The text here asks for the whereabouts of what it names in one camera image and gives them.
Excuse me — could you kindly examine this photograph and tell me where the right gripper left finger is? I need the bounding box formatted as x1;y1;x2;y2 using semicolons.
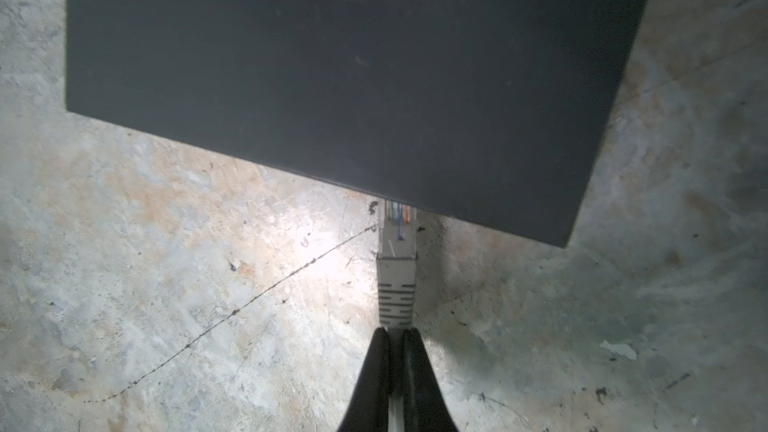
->
337;328;391;432

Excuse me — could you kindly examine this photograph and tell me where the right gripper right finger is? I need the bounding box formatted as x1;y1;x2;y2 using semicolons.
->
402;328;459;432

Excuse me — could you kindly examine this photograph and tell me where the black network switch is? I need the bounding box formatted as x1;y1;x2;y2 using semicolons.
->
65;0;647;247

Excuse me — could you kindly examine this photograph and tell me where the grey ethernet cable front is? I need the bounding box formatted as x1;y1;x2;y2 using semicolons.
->
375;199;419;432

